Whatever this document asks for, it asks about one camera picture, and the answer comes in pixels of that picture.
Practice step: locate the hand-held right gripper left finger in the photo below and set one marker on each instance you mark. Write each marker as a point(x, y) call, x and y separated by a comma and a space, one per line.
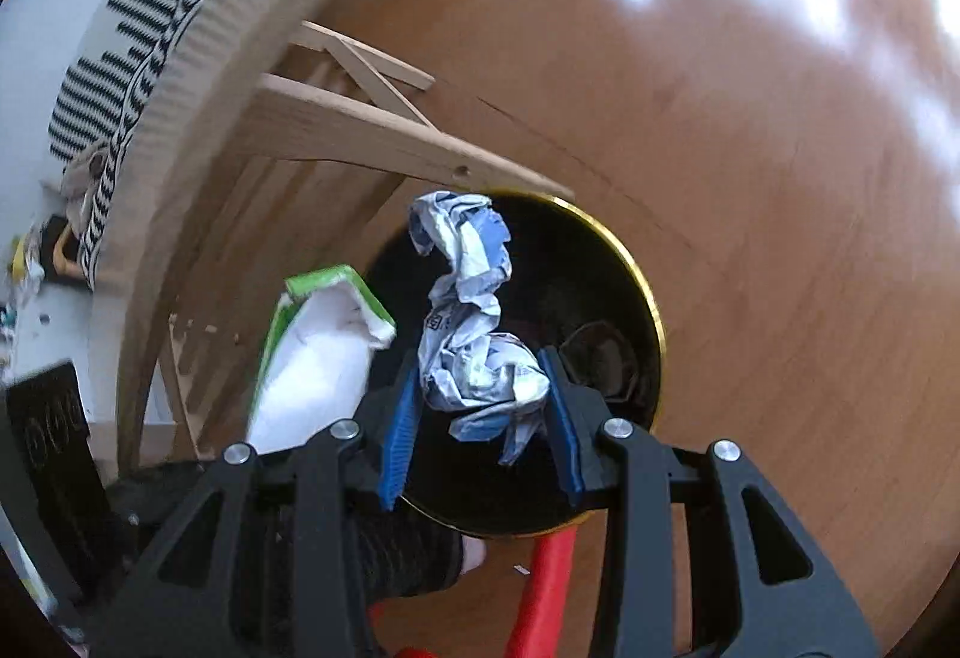
point(397, 437)

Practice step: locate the red plastic tube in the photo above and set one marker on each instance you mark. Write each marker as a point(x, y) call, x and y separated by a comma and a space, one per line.
point(544, 590)

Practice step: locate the round wooden table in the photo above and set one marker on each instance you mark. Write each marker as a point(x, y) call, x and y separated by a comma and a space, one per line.
point(352, 133)

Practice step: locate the black white striped sofa cover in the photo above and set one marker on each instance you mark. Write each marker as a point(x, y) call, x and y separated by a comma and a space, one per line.
point(150, 95)

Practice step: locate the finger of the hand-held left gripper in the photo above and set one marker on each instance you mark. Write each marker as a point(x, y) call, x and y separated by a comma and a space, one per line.
point(146, 493)

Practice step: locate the black bin with gold rim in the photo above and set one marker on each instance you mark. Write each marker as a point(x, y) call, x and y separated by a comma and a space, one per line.
point(592, 268)

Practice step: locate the green white torn packet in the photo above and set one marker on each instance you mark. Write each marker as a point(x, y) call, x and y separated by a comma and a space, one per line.
point(319, 358)

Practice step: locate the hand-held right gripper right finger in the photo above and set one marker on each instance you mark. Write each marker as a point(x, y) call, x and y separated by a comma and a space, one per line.
point(564, 421)

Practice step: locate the dark hexagonal container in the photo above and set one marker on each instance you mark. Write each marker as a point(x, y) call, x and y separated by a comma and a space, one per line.
point(600, 358)

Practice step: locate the yellow green toy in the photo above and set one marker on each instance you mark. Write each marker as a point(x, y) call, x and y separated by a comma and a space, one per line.
point(21, 262)

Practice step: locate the brown plush toy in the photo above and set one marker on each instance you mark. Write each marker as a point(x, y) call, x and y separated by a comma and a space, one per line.
point(82, 172)

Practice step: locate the white blue wrapper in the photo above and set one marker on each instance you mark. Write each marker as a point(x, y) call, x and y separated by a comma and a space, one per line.
point(469, 328)

